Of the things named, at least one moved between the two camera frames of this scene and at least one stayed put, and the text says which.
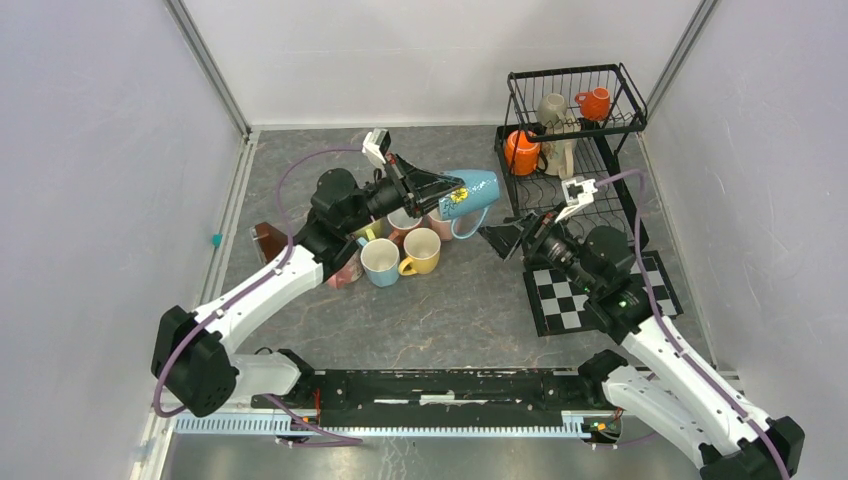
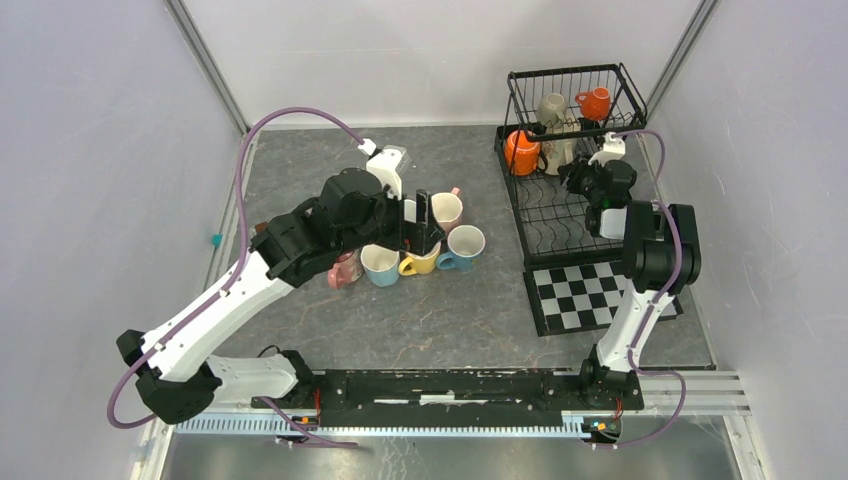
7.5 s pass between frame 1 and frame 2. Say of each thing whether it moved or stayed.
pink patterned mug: stayed
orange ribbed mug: stayed
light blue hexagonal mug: stayed
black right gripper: moved
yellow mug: stayed
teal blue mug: moved
